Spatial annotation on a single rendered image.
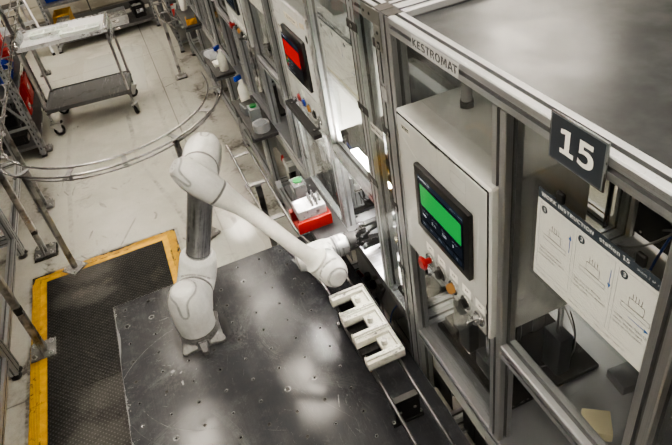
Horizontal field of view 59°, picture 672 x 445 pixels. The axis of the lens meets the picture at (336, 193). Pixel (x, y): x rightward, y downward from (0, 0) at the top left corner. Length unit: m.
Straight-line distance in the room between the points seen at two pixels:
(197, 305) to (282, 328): 0.37
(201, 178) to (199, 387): 0.84
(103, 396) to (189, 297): 1.25
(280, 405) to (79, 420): 1.47
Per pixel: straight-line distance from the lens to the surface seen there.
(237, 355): 2.51
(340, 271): 2.12
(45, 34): 6.14
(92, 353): 3.80
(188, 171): 2.10
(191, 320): 2.47
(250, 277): 2.80
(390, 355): 2.12
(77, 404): 3.60
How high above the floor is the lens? 2.55
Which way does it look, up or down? 36 degrees down
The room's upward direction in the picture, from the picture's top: 10 degrees counter-clockwise
